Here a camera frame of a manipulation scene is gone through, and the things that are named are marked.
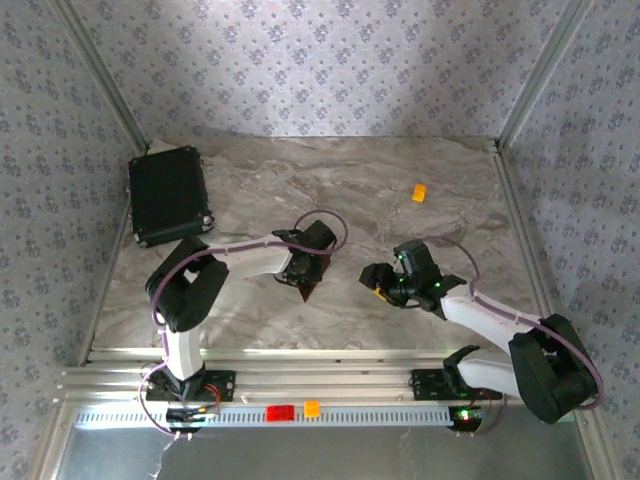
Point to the aluminium side rail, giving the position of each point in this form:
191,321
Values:
107,280
530,250

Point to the black controller board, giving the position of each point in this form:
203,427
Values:
190,414
465,416

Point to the black hard case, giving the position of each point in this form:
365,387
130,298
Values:
167,195

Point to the aluminium rail frame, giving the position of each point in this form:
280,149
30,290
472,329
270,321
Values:
325,380

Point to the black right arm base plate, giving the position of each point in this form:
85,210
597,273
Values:
425,382

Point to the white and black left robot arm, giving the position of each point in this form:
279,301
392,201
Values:
187,295

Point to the red rectangular tag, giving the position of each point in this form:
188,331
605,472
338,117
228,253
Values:
280,413

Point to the black right controller board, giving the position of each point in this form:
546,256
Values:
465,416

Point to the brown square paper sheet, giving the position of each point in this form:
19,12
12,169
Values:
309,291

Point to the orange square tag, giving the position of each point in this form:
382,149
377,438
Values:
312,409

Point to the aluminium corner post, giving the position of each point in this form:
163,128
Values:
100,75
545,75

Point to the small yellow cube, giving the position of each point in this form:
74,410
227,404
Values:
419,193

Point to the black left controller board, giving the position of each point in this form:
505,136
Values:
190,414

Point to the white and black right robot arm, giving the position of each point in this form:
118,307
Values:
490,315

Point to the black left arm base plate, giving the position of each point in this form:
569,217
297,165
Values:
225,385

